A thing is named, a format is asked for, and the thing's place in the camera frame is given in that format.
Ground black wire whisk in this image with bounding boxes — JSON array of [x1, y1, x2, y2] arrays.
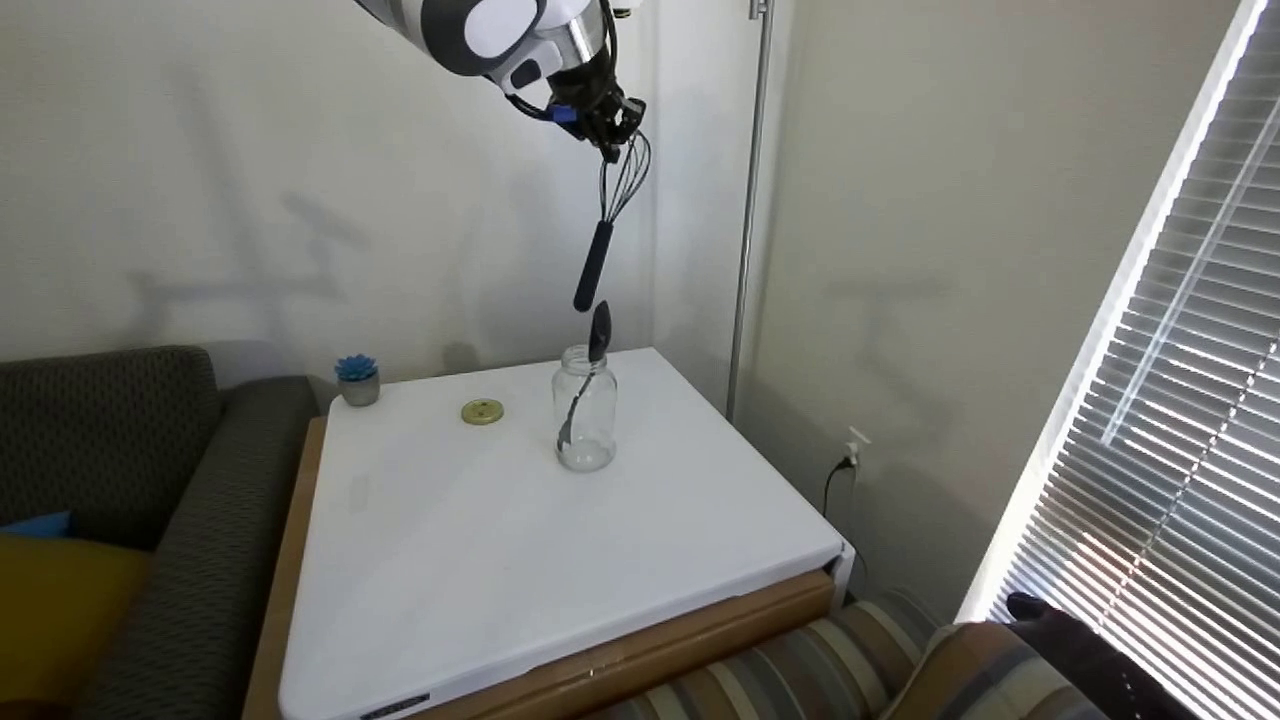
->
[[573, 131, 653, 313]]

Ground blue cushion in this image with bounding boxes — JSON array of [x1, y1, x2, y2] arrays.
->
[[0, 512, 68, 539]]

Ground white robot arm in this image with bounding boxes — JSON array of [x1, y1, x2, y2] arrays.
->
[[357, 0, 648, 161]]

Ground mustard yellow cushion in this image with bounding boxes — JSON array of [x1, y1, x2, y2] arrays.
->
[[0, 535, 154, 720]]

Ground blue spiky ball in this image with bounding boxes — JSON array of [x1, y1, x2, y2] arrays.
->
[[333, 351, 379, 408]]

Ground clear glass jar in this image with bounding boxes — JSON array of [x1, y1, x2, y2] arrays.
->
[[554, 345, 617, 470]]

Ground yellow jar lid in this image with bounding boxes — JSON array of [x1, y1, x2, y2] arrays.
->
[[460, 401, 504, 426]]

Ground grey sofa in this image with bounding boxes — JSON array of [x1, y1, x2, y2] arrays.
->
[[0, 347, 316, 720]]

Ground striped armchair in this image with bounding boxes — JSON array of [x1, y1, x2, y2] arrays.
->
[[585, 591, 1197, 720]]

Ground white window blinds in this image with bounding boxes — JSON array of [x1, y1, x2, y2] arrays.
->
[[959, 0, 1280, 720]]

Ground dark blue spatula spoon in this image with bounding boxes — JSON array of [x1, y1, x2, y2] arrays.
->
[[554, 303, 617, 467]]

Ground wall outlet with plug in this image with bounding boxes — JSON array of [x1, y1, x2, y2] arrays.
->
[[821, 422, 871, 519]]

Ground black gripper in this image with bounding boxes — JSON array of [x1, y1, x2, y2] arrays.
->
[[547, 56, 648, 162]]

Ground white corner pipe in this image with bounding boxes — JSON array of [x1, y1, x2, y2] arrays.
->
[[725, 0, 772, 421]]

